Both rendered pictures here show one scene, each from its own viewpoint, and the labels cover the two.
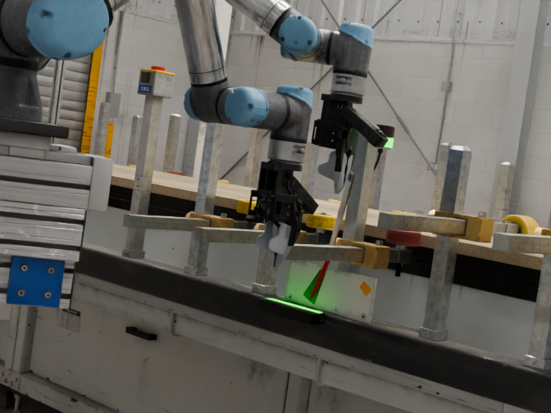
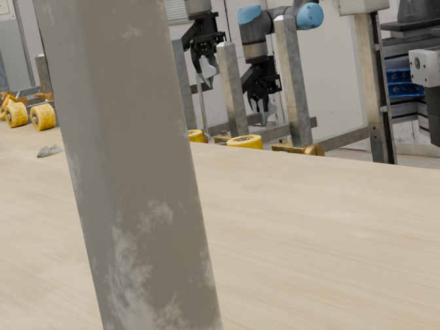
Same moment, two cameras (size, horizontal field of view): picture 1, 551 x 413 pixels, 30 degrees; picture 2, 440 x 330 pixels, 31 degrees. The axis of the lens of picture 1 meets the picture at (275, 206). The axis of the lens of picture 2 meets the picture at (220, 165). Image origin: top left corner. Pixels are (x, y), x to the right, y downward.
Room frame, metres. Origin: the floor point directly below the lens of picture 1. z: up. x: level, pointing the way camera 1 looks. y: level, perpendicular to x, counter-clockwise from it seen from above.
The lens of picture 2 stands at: (4.48, 0.46, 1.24)
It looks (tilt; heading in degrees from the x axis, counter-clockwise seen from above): 12 degrees down; 195
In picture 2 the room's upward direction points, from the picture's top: 10 degrees counter-clockwise
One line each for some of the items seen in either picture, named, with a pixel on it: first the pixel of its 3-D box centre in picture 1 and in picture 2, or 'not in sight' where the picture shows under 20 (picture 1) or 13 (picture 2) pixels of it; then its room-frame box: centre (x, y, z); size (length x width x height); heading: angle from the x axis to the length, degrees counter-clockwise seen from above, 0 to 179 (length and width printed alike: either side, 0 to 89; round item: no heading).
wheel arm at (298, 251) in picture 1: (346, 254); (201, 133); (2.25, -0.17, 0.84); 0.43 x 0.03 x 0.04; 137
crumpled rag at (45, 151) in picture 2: not in sight; (46, 149); (2.58, -0.50, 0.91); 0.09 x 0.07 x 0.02; 164
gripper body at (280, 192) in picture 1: (278, 192); (261, 76); (2.07, 0.00, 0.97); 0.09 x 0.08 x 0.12; 137
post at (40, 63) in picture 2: not in sight; (53, 115); (1.64, -0.92, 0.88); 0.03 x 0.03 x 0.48; 47
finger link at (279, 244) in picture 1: (278, 245); (262, 110); (2.06, -0.02, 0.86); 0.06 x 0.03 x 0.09; 137
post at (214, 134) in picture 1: (207, 189); (298, 118); (2.66, 0.18, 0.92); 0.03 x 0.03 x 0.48; 47
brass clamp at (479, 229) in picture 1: (458, 225); not in sight; (2.14, -0.38, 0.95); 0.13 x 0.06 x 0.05; 47
